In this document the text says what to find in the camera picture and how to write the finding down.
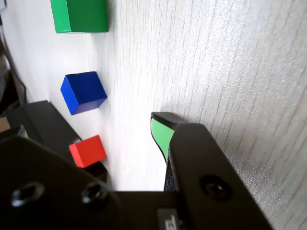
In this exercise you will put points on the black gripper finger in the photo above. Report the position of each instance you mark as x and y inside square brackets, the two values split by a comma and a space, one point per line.
[204, 167]
[48, 191]

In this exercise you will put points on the red wooden cube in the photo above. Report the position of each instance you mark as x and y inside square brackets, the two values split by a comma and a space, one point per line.
[87, 151]

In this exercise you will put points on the blue wooden cube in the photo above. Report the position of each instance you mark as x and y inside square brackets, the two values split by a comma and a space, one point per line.
[82, 92]

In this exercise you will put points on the green wooden cube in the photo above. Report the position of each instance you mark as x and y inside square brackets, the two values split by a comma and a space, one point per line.
[81, 14]

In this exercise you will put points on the black cardboard box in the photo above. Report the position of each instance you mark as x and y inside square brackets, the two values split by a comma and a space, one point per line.
[48, 124]

